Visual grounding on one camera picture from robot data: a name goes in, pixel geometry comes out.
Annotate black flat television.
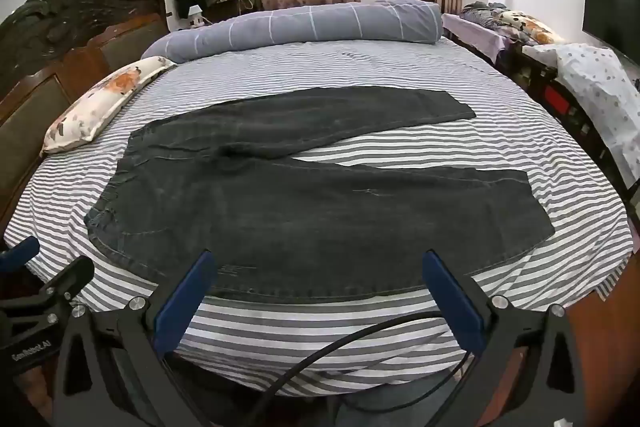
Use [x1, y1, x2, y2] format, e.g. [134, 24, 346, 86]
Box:
[582, 0, 640, 68]

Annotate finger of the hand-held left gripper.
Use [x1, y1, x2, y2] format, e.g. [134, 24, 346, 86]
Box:
[0, 235, 41, 279]
[29, 255, 96, 309]

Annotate pile of patterned clothes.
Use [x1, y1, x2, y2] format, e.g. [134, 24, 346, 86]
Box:
[460, 2, 567, 46]

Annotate grey white striped bed sheet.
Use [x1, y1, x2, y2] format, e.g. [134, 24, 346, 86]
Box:
[2, 34, 636, 398]

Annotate lilac covered bench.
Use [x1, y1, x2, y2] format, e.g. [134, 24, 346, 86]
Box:
[442, 12, 523, 72]

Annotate dark grey denim pants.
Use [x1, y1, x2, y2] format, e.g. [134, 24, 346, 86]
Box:
[84, 87, 557, 305]

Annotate black cable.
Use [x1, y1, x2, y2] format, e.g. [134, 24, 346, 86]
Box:
[252, 309, 476, 427]

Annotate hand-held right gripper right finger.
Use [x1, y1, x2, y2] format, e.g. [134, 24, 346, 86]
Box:
[422, 249, 591, 427]

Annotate rolled grey checked duvet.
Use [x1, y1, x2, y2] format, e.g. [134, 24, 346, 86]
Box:
[141, 0, 445, 64]

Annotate cluttered dark nightstand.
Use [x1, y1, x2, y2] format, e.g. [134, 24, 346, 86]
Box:
[205, 0, 261, 22]

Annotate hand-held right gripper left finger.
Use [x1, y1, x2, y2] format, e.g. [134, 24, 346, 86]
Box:
[52, 249, 218, 427]

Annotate carved dark wooden headboard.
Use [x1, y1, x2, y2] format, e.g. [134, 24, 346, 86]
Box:
[0, 0, 171, 233]

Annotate side bench with bedding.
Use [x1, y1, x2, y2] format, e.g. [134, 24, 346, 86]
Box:
[522, 43, 640, 190]

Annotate floral pillow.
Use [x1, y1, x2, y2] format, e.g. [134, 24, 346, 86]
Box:
[41, 57, 177, 156]

